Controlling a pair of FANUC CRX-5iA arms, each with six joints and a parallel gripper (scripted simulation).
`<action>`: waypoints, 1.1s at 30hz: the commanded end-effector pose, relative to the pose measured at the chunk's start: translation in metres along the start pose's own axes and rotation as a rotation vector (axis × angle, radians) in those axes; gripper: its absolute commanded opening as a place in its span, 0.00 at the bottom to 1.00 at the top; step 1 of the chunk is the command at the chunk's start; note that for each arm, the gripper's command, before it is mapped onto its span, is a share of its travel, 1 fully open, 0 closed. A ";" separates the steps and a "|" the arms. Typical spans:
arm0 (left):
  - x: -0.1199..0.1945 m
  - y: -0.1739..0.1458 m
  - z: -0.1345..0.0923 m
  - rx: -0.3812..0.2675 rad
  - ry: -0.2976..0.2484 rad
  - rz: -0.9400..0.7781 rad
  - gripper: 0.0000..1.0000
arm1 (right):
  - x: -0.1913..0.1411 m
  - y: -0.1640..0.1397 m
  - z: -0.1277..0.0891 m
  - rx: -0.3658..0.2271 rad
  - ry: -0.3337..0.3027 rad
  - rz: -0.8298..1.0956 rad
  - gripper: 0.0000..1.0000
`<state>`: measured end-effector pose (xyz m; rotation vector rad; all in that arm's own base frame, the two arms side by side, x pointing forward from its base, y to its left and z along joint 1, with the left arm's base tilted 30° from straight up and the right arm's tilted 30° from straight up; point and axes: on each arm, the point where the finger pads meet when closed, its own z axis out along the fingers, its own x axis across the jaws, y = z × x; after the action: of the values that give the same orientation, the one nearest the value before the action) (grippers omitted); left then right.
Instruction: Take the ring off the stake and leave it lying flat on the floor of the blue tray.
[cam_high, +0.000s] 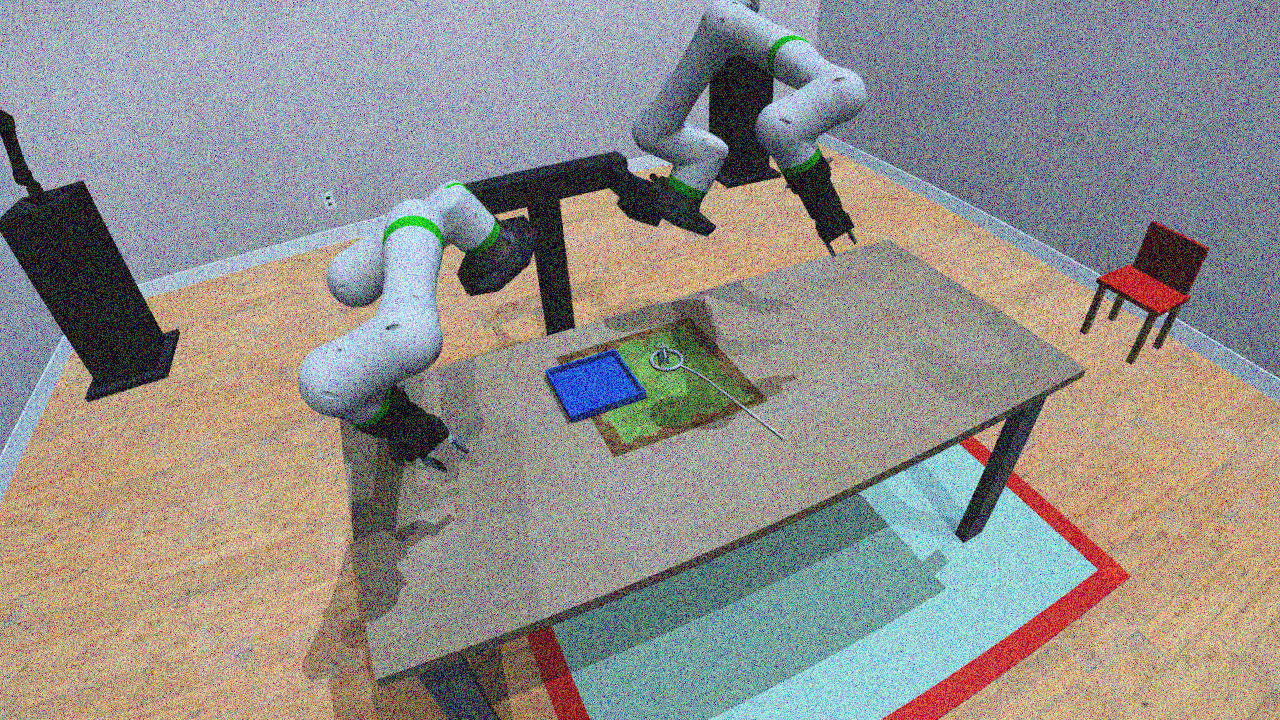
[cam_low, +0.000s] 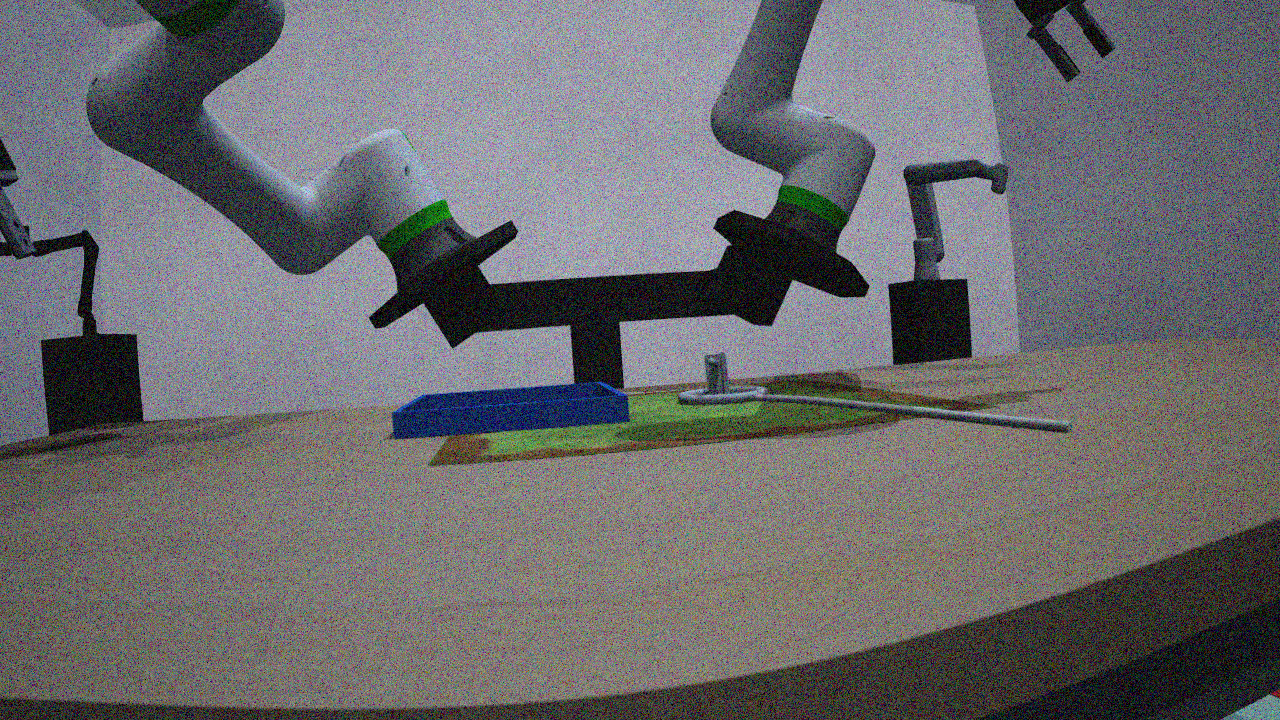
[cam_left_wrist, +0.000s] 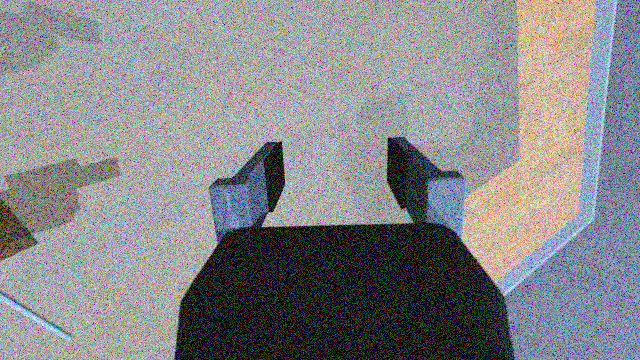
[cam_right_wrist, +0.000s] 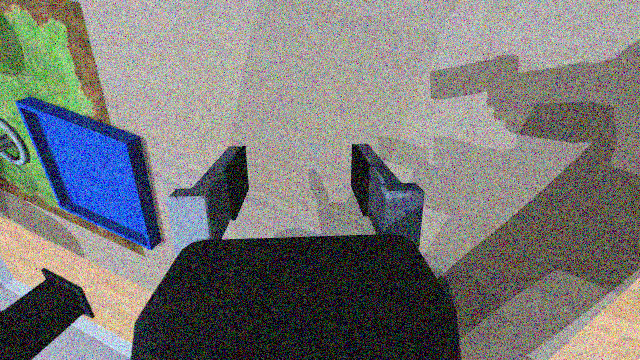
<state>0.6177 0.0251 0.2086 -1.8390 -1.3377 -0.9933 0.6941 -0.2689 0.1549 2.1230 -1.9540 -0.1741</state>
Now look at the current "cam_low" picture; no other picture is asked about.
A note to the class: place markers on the blue tray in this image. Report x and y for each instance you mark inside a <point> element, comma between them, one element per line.
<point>560,406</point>

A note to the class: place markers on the white ring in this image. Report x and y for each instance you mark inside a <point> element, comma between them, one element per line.
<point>737,394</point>

